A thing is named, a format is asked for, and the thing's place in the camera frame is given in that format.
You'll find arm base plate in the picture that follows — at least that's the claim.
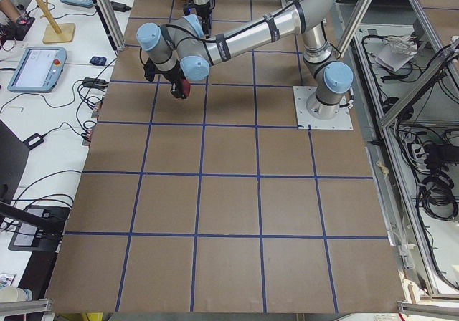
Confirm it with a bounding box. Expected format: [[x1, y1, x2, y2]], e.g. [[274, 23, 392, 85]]
[[293, 86, 354, 130]]

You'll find aluminium frame post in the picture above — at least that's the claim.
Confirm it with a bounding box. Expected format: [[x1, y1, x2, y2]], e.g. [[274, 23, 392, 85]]
[[91, 0, 126, 52]]

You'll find dark red apple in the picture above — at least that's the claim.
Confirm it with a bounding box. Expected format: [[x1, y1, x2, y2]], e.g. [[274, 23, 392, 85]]
[[177, 79, 191, 99]]

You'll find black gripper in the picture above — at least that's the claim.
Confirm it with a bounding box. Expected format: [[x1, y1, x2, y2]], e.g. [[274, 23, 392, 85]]
[[143, 59, 185, 99], [183, 1, 213, 37]]

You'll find wooden mug tree stand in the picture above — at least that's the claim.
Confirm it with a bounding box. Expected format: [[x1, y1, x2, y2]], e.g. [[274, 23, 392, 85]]
[[35, 0, 75, 44]]

